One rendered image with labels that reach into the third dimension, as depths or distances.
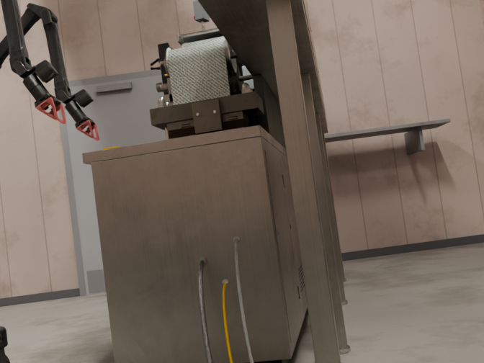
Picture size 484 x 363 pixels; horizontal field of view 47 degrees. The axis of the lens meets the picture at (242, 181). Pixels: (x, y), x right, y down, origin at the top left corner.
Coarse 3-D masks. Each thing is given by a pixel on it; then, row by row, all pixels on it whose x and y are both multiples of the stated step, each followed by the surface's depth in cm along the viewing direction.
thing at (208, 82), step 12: (180, 72) 225; (192, 72) 224; (204, 72) 223; (216, 72) 222; (180, 84) 225; (192, 84) 224; (204, 84) 223; (216, 84) 222; (228, 84) 221; (180, 96) 225; (192, 96) 224; (204, 96) 223; (216, 96) 222
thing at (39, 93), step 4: (40, 84) 211; (36, 88) 209; (40, 88) 210; (44, 88) 211; (32, 92) 210; (36, 92) 209; (40, 92) 209; (44, 92) 210; (48, 92) 212; (32, 96) 211; (36, 96) 210; (40, 96) 209; (44, 96) 207; (48, 96) 207; (52, 96) 211; (36, 100) 211; (40, 100) 208; (36, 104) 207
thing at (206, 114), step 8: (192, 104) 201; (200, 104) 201; (208, 104) 200; (216, 104) 200; (192, 112) 201; (200, 112) 201; (208, 112) 200; (216, 112) 200; (200, 120) 201; (208, 120) 200; (216, 120) 200; (200, 128) 200; (208, 128) 200; (216, 128) 199
